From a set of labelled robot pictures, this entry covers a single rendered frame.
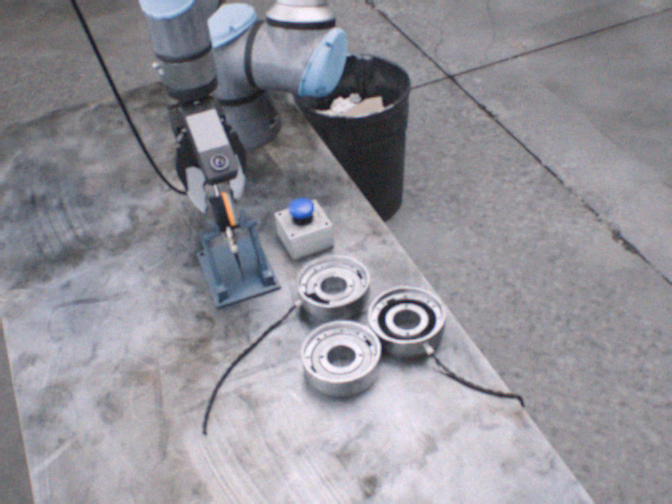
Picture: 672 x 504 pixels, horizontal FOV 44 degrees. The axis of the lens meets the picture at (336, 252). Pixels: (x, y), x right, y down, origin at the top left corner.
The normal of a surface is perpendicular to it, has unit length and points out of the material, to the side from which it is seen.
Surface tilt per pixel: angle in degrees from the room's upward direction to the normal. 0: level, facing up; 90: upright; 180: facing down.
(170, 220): 0
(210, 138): 32
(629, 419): 0
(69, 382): 0
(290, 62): 68
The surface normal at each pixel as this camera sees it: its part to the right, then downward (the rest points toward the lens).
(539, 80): -0.07, -0.73
